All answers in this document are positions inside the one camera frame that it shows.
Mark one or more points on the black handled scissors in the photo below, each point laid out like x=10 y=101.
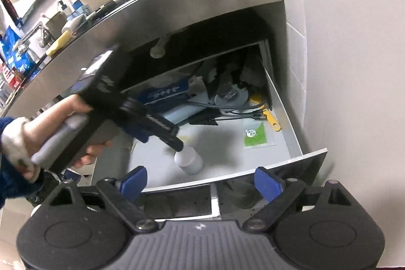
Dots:
x=102 y=11

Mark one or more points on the yellow plastic tool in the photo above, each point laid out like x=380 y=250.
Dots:
x=265 y=109

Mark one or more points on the dark blue toothpaste box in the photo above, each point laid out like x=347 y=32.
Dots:
x=155 y=95

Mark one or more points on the green white sachet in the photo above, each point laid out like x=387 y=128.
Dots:
x=254 y=135

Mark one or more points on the black drawer with handle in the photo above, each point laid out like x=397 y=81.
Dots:
x=224 y=188

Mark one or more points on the person's left hand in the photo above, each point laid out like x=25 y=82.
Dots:
x=59 y=138

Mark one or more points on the yellow sponge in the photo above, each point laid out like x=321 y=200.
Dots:
x=59 y=43

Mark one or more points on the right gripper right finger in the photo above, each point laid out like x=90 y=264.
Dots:
x=280 y=194

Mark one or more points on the chrome faucet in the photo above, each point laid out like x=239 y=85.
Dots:
x=45 y=39

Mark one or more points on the blue snack bag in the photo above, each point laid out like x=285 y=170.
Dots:
x=23 y=63

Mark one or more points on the light blue tube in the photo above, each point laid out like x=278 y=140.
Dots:
x=181 y=113

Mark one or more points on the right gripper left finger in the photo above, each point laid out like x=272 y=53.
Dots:
x=118 y=196

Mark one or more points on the light blue white gadget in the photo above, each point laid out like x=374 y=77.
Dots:
x=72 y=25

